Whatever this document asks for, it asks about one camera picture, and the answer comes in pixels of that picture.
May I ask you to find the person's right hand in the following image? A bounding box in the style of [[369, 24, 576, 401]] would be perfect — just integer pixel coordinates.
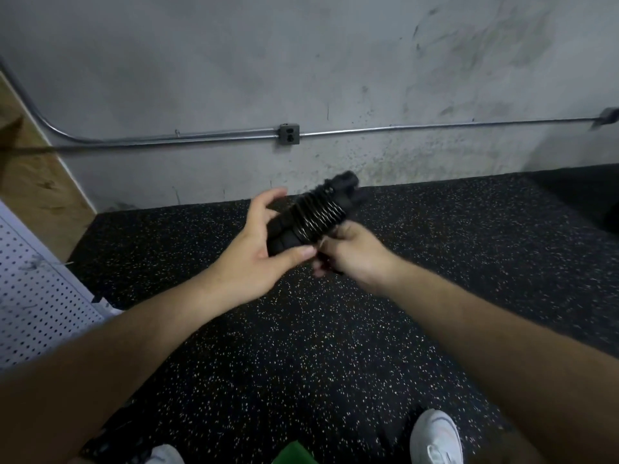
[[311, 221, 400, 296]]

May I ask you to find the person's left hand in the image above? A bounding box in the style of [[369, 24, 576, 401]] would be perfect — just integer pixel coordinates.
[[198, 188, 319, 310]]

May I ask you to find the white right shoe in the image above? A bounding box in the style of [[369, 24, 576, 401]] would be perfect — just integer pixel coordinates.
[[410, 409, 464, 464]]

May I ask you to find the metal conduit pipe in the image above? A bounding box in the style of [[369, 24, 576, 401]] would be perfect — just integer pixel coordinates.
[[0, 63, 619, 149]]

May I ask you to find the plywood shelf unit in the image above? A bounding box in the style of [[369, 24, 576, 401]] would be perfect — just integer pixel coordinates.
[[0, 77, 98, 262]]

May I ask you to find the person's left forearm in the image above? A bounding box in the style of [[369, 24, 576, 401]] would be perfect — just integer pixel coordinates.
[[0, 280, 224, 464]]

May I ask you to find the white left shoe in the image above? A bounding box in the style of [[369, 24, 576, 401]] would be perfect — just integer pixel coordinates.
[[145, 443, 185, 464]]

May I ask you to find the white shoe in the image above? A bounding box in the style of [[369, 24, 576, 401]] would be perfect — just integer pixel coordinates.
[[145, 443, 185, 464], [410, 409, 464, 464]]

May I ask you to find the person's right forearm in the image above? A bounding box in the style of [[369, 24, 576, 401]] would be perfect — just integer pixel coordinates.
[[382, 260, 619, 464]]

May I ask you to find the white pegboard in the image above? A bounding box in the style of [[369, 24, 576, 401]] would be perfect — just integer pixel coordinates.
[[0, 200, 125, 371]]

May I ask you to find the white pegboard stand foot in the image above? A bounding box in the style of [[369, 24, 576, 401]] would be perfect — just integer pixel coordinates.
[[92, 296, 125, 315]]

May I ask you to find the black foam-handled jump rope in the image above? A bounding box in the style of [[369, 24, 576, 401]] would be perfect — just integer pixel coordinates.
[[266, 171, 361, 276]]

